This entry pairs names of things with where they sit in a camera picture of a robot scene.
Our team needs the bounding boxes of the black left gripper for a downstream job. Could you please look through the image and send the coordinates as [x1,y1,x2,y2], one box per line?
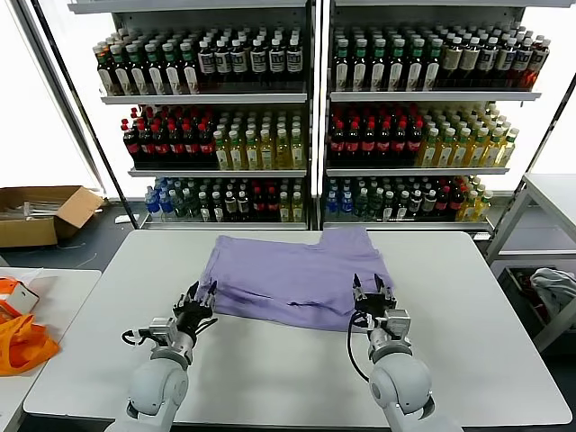
[173,280,219,326]

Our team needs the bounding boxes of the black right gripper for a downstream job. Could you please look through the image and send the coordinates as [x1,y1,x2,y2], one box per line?
[352,273,398,319]

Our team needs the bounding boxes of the purple printed t-shirt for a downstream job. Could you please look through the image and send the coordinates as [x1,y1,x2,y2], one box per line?
[197,227,397,329]

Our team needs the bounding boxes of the cola bottle red cap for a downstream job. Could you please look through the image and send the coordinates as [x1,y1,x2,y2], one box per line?
[345,121,362,164]
[449,184,464,221]
[360,121,377,164]
[329,121,347,164]
[183,123,200,166]
[137,123,155,166]
[391,120,408,164]
[167,123,185,166]
[198,123,216,166]
[250,186,266,223]
[121,121,141,166]
[375,121,392,164]
[152,123,170,166]
[436,184,452,221]
[406,120,424,164]
[265,186,279,223]

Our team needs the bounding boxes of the red crumpled cloth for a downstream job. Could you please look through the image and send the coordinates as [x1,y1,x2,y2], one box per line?
[517,268,551,326]

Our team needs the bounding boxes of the orange white small carton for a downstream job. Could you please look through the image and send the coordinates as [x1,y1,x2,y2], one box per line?
[0,276,41,316]

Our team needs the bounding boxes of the white grey crumpled cloth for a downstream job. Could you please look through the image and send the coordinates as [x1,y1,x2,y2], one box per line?
[529,267,576,319]

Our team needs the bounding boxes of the brown cardboard box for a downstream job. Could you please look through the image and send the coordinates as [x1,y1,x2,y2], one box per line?
[0,185,107,249]

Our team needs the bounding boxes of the orange cloth bag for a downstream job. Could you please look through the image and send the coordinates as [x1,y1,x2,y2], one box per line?
[0,312,62,377]

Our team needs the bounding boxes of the grey metal shelf unit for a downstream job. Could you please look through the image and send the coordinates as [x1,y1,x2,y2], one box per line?
[317,0,544,233]
[67,0,316,231]

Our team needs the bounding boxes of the clear plastic tube bundle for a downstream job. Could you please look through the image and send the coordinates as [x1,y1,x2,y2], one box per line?
[0,202,64,222]

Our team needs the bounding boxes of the black diagonal pole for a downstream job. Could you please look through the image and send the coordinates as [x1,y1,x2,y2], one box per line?
[521,71,576,176]
[30,0,140,231]

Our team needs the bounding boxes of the dark tea bottle green label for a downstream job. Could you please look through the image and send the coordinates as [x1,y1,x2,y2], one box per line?
[179,40,201,95]
[369,39,388,93]
[125,43,148,97]
[350,39,369,93]
[143,42,166,96]
[333,39,351,93]
[424,39,444,93]
[110,43,131,97]
[406,39,426,93]
[161,41,183,96]
[387,39,407,93]

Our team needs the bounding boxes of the dark drink bottle white label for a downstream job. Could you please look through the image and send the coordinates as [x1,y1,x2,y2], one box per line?
[197,39,216,85]
[229,38,248,85]
[214,39,232,85]
[249,38,268,85]
[268,38,286,85]
[285,37,303,85]

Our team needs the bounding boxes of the amber tea bottle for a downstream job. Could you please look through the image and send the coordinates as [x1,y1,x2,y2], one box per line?
[95,43,114,97]

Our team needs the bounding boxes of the dark bottle beige label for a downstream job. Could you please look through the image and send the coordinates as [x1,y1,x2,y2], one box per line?
[459,37,481,89]
[440,37,463,89]

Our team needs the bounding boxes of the dark bottle blue label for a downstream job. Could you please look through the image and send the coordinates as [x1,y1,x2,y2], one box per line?
[478,37,499,89]
[496,38,517,89]
[512,38,534,89]

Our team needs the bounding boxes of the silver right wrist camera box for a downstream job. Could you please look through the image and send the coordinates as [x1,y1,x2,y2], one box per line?
[382,308,413,342]

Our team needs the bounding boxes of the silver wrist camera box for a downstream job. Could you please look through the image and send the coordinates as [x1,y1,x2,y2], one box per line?
[147,316,180,347]
[382,308,413,342]

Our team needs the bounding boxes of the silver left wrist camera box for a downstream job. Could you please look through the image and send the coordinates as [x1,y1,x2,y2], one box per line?
[147,316,180,347]

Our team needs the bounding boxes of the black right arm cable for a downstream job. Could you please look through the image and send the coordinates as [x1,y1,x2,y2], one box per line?
[345,310,375,384]

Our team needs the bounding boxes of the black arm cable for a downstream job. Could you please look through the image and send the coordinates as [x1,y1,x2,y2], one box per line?
[120,314,221,347]
[345,310,375,384]

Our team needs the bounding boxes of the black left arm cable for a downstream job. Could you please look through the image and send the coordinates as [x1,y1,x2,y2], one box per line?
[120,314,221,347]

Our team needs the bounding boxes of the grey window frame pillar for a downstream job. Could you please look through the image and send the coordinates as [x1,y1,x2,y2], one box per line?
[15,0,108,198]

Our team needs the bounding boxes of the grey metal frame table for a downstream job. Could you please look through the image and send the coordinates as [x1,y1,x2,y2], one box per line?
[484,173,576,355]

